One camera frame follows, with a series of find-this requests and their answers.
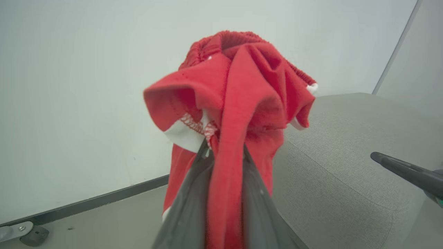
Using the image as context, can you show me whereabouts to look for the red shorts with white trim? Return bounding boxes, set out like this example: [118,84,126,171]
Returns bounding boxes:
[143,30,319,249]

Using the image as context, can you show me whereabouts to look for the black baseboard strip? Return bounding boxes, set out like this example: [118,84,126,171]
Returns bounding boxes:
[0,175,170,227]

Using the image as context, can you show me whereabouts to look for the silver metal bracket plate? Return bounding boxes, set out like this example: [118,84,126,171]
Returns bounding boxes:
[0,221,34,243]

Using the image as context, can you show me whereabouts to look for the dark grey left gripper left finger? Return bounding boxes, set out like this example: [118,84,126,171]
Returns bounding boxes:
[152,138,216,249]

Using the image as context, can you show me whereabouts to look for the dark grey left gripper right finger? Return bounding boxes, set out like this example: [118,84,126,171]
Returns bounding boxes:
[242,145,309,249]

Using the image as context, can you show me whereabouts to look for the grey metal frame post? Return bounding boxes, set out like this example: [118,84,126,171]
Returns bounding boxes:
[372,0,423,94]

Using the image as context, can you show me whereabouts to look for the dark grey rubber foot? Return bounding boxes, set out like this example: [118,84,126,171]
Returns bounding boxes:
[20,226,49,247]

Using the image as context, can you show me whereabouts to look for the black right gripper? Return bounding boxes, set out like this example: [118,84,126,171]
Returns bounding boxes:
[370,152,443,209]

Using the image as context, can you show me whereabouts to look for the grey fabric sofa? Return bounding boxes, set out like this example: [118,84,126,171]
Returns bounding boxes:
[272,92,443,249]

